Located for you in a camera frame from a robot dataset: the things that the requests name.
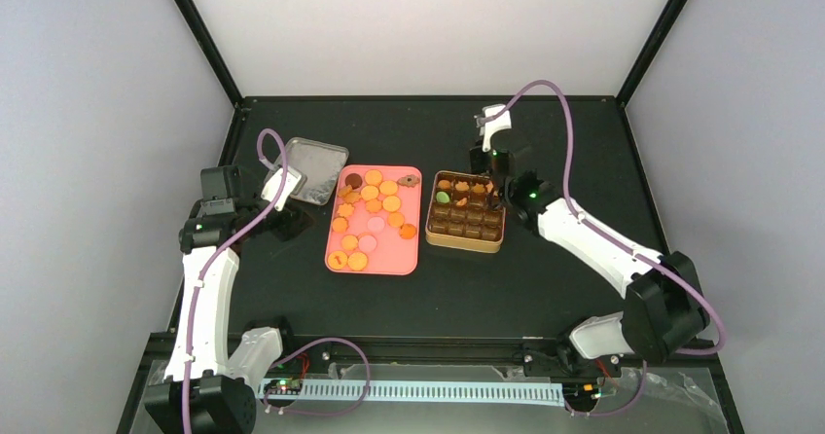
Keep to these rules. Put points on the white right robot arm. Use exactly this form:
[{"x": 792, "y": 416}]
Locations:
[{"x": 661, "y": 311}]

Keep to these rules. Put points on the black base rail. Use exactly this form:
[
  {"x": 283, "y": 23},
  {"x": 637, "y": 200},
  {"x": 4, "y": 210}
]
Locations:
[{"x": 537, "y": 358}]

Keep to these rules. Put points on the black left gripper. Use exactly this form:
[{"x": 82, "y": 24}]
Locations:
[{"x": 289, "y": 223}]

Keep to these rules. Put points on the gold cookie tin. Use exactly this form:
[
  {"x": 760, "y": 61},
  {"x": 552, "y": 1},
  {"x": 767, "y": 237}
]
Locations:
[{"x": 473, "y": 221}]

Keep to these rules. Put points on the chocolate chip round cookie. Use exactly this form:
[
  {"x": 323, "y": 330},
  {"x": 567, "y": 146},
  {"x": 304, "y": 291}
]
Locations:
[{"x": 408, "y": 231}]

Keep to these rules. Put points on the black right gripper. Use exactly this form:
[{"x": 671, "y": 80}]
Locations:
[{"x": 475, "y": 167}]

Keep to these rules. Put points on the pink sandwich cookie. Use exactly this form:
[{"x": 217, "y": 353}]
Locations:
[
  {"x": 376, "y": 225},
  {"x": 367, "y": 243}
]

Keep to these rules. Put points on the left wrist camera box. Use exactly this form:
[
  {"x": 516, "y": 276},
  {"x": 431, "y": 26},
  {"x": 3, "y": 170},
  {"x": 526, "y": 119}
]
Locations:
[{"x": 280, "y": 185}]

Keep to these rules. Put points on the pink plastic tray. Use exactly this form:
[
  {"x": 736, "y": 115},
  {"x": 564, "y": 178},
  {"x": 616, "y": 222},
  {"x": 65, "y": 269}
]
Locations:
[{"x": 393, "y": 255}]

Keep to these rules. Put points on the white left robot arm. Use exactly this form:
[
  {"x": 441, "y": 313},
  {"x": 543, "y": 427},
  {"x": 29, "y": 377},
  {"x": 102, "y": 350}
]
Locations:
[{"x": 205, "y": 387}]

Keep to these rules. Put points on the yellow biscuit red cross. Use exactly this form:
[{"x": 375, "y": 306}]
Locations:
[{"x": 337, "y": 260}]

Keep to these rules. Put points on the white slotted cable duct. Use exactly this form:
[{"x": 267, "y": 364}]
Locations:
[{"x": 468, "y": 392}]

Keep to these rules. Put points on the silver metal tin lid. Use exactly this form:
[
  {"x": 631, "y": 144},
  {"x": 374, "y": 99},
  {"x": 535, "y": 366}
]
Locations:
[{"x": 320, "y": 165}]

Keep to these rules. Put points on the dark chocolate round cookie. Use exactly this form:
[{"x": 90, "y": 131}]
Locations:
[{"x": 354, "y": 181}]

